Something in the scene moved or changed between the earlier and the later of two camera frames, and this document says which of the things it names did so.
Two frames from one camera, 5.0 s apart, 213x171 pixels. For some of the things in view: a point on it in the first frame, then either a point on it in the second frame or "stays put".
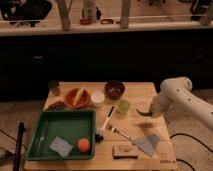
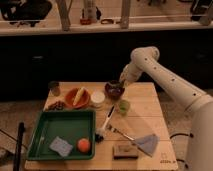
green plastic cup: x=124 y=106 stays put
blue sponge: x=60 y=146 stays put
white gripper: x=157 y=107 -> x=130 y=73
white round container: x=97 y=99 stays put
